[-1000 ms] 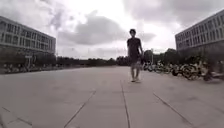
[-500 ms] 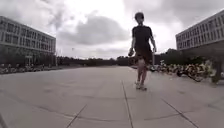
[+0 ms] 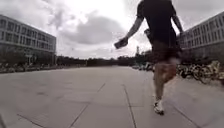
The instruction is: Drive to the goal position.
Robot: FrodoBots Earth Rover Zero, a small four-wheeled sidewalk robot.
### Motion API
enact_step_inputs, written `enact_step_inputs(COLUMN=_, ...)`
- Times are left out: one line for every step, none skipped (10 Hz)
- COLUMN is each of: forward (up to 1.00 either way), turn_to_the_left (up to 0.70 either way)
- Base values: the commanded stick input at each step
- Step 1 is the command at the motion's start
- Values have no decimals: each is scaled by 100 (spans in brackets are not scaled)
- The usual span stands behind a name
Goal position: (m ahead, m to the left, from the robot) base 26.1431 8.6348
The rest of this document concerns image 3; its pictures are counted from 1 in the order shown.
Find tall pale tower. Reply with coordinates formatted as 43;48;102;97
135;45;140;57

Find long pale building with windows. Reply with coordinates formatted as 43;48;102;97
0;13;58;66

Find row of dark trees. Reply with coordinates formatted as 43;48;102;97
55;49;154;67

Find row of parked bicycles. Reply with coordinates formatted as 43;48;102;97
131;59;224;86

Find grey building with window rows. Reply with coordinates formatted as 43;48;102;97
177;11;224;64

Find person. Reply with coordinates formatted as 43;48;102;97
113;0;185;116

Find grey paved plaza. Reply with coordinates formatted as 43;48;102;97
0;65;224;128

